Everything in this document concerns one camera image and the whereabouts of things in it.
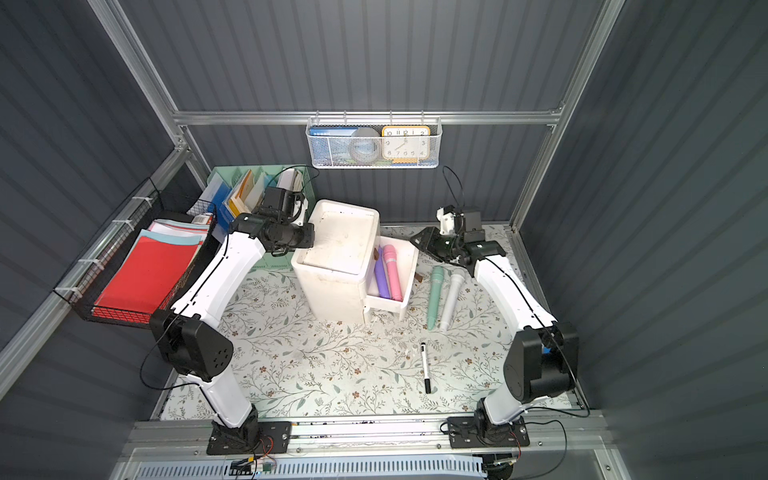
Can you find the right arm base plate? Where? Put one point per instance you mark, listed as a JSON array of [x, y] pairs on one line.
[[468, 432]]

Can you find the aluminium mounting rail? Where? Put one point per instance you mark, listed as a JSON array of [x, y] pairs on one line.
[[542, 428]]

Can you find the red paper folder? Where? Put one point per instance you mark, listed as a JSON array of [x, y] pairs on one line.
[[152, 268]]

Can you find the purple microphone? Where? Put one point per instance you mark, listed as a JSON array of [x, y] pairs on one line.
[[381, 275]]

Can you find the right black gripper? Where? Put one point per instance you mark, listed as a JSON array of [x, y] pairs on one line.
[[435, 243]]

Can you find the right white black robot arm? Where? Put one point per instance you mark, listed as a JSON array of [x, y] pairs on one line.
[[542, 360]]

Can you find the pink microphone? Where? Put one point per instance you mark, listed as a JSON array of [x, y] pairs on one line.
[[389, 255]]

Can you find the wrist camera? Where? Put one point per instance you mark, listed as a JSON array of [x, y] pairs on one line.
[[455, 221], [281, 205]]

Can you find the grey tape roll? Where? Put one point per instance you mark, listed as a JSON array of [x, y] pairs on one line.
[[364, 146]]

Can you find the white wire wall basket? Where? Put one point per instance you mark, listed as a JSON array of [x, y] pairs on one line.
[[435, 124]]

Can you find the blue box in basket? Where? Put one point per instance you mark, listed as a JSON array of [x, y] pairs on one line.
[[329, 145]]

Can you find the green plastic file organizer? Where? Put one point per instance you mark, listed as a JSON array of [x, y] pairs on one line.
[[232, 198]]

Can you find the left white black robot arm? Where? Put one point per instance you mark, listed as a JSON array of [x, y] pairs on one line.
[[187, 334]]

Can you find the black wire tray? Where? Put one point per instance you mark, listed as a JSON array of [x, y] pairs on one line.
[[156, 211]]

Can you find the black white marker pen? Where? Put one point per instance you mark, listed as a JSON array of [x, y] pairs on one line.
[[425, 368]]

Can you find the white plastic drawer unit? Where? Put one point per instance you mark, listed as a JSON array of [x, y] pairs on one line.
[[334, 272]]

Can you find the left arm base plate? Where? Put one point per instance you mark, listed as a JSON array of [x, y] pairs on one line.
[[253, 437]]

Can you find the yellow analog clock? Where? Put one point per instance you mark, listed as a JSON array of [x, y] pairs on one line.
[[406, 144]]

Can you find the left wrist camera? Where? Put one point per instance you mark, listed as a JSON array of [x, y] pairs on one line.
[[281, 205]]

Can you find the white microphone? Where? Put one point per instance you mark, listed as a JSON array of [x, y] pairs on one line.
[[457, 280]]

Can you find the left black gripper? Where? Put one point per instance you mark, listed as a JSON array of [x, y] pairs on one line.
[[303, 235]]

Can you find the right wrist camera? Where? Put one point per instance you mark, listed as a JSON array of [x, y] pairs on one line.
[[455, 221]]

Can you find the green microphone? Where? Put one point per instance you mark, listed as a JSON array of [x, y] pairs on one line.
[[436, 282]]

